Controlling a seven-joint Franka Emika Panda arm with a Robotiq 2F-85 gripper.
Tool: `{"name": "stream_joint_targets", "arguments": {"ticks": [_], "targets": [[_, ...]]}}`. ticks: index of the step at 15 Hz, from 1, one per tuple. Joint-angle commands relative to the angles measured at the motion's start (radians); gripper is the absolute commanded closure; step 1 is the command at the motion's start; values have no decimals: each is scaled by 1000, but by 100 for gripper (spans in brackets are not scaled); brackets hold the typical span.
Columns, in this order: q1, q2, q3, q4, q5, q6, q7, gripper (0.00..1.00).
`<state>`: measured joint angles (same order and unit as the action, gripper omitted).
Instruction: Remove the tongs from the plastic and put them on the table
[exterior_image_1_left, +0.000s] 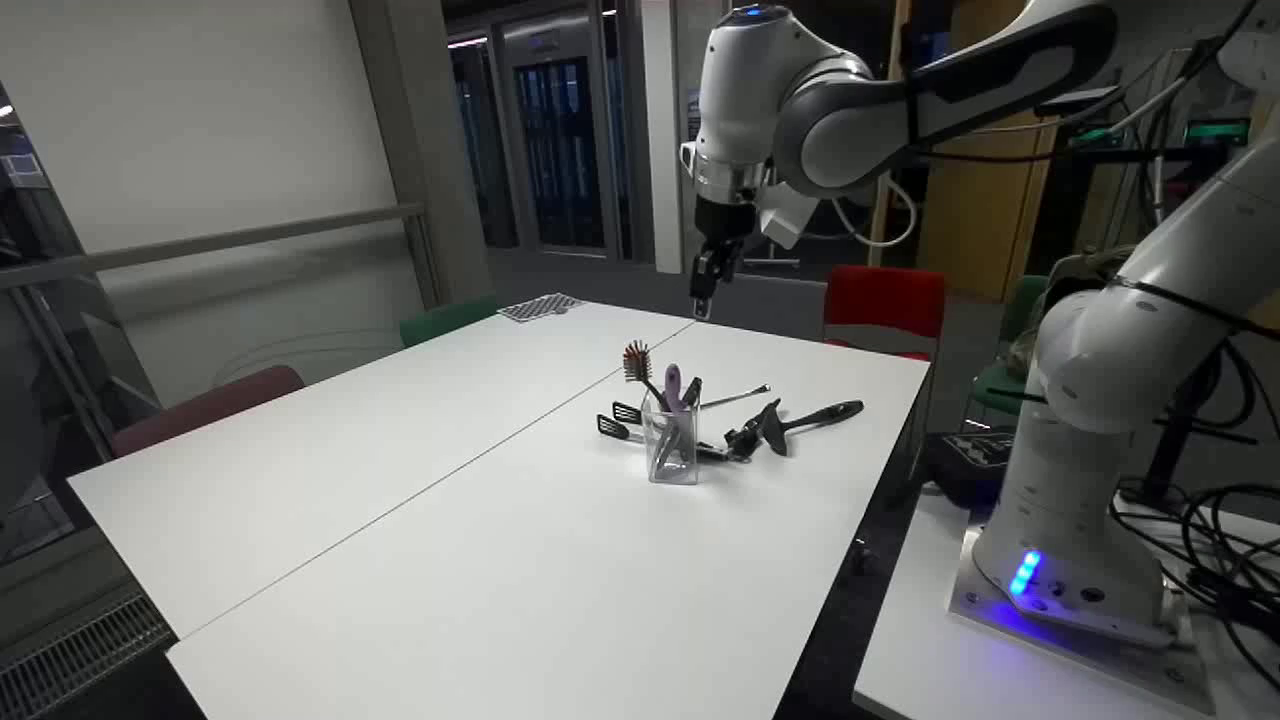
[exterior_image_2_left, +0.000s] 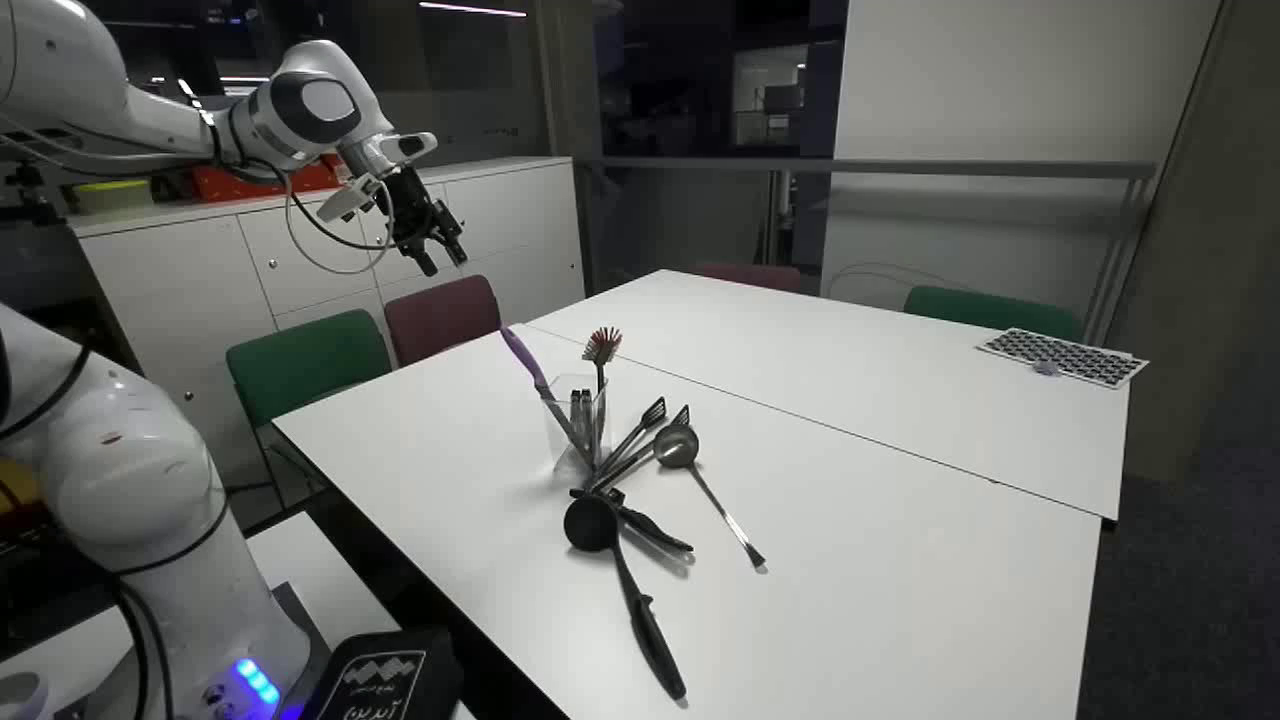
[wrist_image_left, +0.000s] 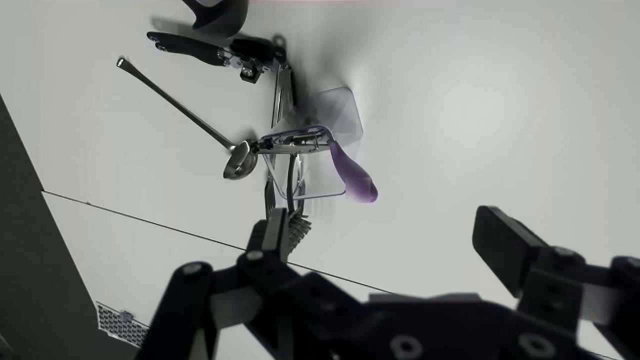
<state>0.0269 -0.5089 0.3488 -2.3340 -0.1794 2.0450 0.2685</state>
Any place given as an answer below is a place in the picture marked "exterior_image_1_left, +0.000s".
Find maroon chair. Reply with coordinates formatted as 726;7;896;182
108;363;311;460

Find floor vent grille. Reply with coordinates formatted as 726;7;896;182
0;590;176;720

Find thin wrist cable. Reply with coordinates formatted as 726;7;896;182
833;177;924;250

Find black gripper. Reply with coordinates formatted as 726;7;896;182
683;195;752;319

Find round-headed brush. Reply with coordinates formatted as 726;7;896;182
621;337;674;417

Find red chair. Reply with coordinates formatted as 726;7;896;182
821;261;954;363

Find black device box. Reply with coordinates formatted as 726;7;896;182
922;420;1026;514

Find clear plastic cup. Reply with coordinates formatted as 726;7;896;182
644;396;707;486

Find black plastic ladle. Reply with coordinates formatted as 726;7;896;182
719;396;870;465

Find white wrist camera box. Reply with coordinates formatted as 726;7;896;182
755;177;825;250

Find green chair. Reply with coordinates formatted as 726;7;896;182
964;270;1071;430
398;292;508;351

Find black cable bundle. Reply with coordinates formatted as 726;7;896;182
1111;337;1280;696

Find black can opener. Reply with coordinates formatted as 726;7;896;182
746;396;794;460

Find grey wall handrail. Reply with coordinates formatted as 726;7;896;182
0;201;428;296

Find wooden door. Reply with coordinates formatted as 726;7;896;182
916;0;1071;304

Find long steel tongs black tips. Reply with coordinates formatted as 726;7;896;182
593;390;735;468

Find black equipment stand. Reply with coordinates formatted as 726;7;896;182
1065;110;1265;270

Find glass double door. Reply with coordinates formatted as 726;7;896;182
446;2;632;263

